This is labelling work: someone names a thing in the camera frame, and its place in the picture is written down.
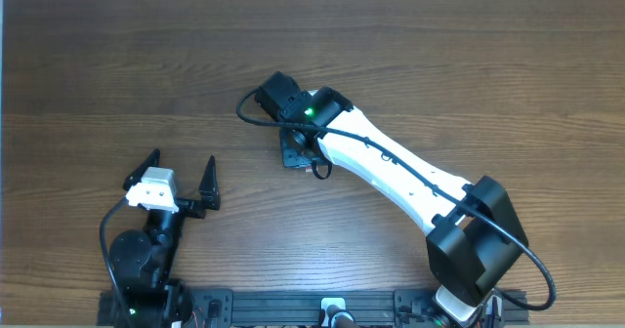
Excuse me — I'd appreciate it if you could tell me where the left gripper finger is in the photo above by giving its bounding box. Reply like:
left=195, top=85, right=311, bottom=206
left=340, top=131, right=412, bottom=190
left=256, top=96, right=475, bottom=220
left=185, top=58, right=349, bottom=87
left=197, top=155, right=223, bottom=212
left=122, top=147, right=161, bottom=191

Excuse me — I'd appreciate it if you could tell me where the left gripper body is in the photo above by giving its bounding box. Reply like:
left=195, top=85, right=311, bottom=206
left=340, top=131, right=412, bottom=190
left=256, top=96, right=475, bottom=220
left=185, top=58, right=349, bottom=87
left=175, top=198, right=207, bottom=221

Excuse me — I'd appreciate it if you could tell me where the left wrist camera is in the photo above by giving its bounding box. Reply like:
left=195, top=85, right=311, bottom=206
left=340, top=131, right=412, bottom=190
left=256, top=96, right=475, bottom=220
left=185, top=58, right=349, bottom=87
left=124, top=166, right=180, bottom=214

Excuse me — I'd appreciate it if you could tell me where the mounting rail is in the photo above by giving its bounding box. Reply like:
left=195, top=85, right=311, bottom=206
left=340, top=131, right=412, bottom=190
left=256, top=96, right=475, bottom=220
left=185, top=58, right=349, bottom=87
left=97, top=288, right=531, bottom=328

